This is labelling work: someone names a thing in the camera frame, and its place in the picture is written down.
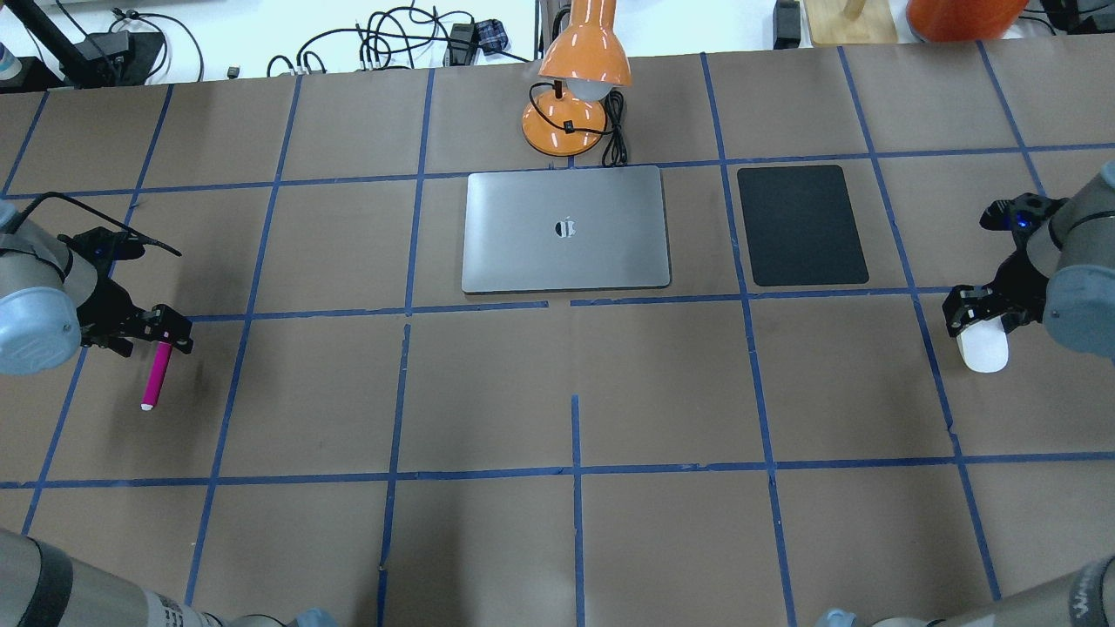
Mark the pink highlighter pen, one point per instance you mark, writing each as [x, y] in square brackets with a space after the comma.
[156, 380]

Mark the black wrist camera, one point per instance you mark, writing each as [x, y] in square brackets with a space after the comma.
[1022, 215]
[103, 245]

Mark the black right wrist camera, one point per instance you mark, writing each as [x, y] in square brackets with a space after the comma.
[1022, 215]

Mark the wooden stand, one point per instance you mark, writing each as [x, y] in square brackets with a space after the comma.
[850, 23]

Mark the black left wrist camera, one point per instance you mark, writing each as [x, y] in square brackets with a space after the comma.
[103, 245]

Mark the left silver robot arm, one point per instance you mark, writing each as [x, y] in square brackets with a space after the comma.
[58, 296]

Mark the black mousepad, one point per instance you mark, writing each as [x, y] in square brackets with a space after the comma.
[800, 227]

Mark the white computer mouse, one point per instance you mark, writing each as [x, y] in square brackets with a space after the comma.
[984, 346]

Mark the orange desk lamp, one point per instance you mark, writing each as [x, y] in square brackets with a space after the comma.
[577, 102]

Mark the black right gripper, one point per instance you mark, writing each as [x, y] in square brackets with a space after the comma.
[1018, 291]

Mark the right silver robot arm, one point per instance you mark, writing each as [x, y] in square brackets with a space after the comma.
[1060, 275]

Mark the silver laptop notebook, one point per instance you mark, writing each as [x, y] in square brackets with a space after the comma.
[575, 229]

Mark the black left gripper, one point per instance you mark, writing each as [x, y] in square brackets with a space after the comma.
[105, 306]

